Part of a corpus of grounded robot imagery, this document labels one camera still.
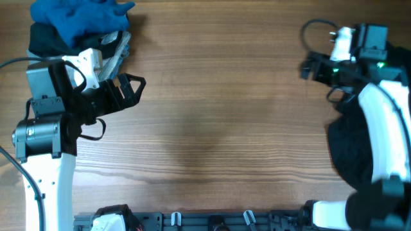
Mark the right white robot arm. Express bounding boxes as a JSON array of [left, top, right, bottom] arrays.
[[297, 23, 410, 230]]

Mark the grey folded garment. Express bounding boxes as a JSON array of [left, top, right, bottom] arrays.
[[28, 28, 131, 81]]

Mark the blue crumpled garment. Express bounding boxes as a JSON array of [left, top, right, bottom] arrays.
[[30, 0, 135, 47]]

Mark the black folded garment in pile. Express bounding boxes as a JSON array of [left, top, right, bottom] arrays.
[[28, 22, 123, 59]]

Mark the dark metal base rail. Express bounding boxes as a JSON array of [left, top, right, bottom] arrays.
[[73, 210, 322, 231]]

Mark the black t-shirt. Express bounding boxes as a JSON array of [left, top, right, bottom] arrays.
[[326, 94, 373, 190]]

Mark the left white rail clip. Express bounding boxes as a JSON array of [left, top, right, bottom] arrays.
[[171, 212, 182, 227]]

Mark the right white rail clip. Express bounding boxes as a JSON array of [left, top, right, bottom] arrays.
[[243, 210, 256, 226]]

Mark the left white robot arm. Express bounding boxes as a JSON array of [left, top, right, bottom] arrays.
[[12, 49, 146, 230]]

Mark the white rail clip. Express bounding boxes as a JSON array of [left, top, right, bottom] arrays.
[[171, 212, 182, 227], [243, 210, 256, 226]]

